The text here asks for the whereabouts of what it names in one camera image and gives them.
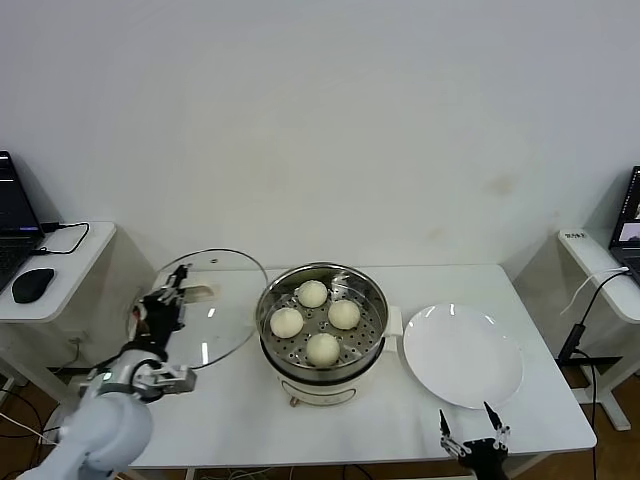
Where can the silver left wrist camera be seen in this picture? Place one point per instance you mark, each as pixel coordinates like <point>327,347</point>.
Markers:
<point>175,381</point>

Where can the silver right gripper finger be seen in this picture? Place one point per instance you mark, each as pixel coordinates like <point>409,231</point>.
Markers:
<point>502,435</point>
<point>446,440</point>

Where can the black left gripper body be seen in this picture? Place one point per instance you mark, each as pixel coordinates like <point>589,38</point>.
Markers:
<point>160,322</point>

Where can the stainless steel steamer basket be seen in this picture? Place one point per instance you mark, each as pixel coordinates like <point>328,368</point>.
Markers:
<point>377,310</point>

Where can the cream electric cooking pot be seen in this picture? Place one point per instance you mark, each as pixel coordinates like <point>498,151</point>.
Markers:
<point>320,390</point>

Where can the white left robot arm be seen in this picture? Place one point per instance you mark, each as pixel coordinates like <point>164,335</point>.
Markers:
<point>105,430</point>

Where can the black computer mouse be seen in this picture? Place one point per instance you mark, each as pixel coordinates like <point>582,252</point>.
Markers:
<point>32,285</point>

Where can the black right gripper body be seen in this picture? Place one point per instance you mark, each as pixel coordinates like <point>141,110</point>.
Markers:
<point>485,460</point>

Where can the black laptop with purple screen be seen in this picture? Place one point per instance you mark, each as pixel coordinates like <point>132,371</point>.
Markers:
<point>15,220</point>

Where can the small printed white label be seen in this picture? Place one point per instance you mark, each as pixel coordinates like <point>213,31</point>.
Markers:
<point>575,236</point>

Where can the black laptop with dark screen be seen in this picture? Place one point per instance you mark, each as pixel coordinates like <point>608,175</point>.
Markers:
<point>627,225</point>

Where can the round white plate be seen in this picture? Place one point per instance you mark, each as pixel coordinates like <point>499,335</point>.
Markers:
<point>465,355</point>

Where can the round glass pot lid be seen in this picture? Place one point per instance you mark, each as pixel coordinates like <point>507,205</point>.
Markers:
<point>225,320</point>

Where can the white side table with mouse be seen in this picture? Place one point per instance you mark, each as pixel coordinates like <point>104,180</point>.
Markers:
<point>75,280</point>

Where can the white steamed baozi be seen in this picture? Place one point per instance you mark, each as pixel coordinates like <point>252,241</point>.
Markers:
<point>313,293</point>
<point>322,348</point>
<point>286,322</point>
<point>344,314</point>

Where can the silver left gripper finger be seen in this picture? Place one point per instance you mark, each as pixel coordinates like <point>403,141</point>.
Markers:
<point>165,295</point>
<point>179,277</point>

